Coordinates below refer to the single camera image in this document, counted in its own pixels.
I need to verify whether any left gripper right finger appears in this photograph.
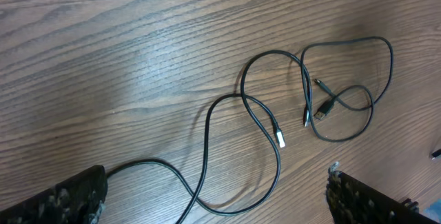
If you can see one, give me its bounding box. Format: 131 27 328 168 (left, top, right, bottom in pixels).
326 162 437 224

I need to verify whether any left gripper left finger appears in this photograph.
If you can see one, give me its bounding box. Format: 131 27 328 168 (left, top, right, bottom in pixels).
1 165 107 224

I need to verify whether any black cable bundle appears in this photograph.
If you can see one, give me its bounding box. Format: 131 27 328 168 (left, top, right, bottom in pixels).
106 50 313 224

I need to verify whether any black cable end right edge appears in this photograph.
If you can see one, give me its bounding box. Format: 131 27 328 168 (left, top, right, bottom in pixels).
431 149 441 160

